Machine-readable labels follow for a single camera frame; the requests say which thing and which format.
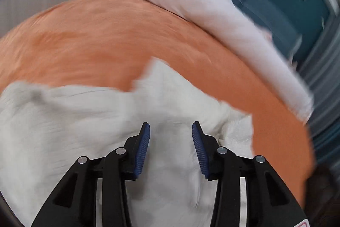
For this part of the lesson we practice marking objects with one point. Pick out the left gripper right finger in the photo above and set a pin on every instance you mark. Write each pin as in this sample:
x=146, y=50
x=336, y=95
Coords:
x=249, y=190

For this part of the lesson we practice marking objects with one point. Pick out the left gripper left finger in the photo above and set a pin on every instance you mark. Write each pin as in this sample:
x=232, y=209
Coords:
x=73, y=201

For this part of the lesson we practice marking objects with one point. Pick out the white fleece jacket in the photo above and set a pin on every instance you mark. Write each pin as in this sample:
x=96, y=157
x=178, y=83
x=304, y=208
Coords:
x=44, y=130

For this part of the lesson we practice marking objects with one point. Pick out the black fluffy garment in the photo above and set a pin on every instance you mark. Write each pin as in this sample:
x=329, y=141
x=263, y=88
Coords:
x=322, y=198

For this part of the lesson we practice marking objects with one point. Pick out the grey blue curtain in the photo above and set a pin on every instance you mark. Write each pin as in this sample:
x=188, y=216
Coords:
x=318, y=59

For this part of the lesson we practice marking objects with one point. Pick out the orange plush bed cover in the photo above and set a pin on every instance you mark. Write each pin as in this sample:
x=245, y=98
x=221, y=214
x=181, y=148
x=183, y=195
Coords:
x=109, y=42

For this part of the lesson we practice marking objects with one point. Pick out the pale pink folded duvet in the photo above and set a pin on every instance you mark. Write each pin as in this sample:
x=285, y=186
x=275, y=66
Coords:
x=237, y=32

